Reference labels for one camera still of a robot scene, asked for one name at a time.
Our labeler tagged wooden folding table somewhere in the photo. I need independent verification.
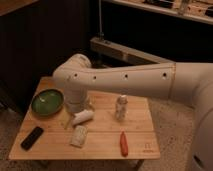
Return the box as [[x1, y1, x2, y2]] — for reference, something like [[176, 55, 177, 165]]
[[8, 76, 161, 169]]

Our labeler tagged black remote control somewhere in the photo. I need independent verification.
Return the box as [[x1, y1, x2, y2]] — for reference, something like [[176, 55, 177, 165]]
[[21, 127, 44, 150]]

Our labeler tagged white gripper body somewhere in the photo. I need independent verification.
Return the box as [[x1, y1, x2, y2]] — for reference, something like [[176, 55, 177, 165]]
[[64, 90, 88, 113]]

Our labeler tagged white paper cup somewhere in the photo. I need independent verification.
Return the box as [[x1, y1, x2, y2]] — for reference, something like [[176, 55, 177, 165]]
[[72, 110, 94, 126]]

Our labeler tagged orange carrot toy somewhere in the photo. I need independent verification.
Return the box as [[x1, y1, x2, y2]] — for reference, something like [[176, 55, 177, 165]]
[[120, 132, 128, 157]]

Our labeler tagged metal vertical pole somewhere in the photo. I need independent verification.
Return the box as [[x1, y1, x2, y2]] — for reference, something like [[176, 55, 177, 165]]
[[98, 0, 104, 41]]

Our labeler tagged background wooden shelf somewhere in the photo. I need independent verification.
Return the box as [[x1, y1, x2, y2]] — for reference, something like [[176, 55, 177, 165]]
[[104, 0, 213, 25]]

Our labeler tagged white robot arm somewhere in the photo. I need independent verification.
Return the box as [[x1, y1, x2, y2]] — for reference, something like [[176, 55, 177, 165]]
[[53, 54, 213, 171]]

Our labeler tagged green ceramic bowl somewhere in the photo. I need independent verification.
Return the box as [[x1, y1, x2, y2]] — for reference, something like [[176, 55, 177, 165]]
[[31, 89, 64, 117]]

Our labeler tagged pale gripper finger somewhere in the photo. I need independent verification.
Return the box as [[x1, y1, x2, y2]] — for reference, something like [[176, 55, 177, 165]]
[[86, 102, 95, 111], [64, 114, 74, 130]]

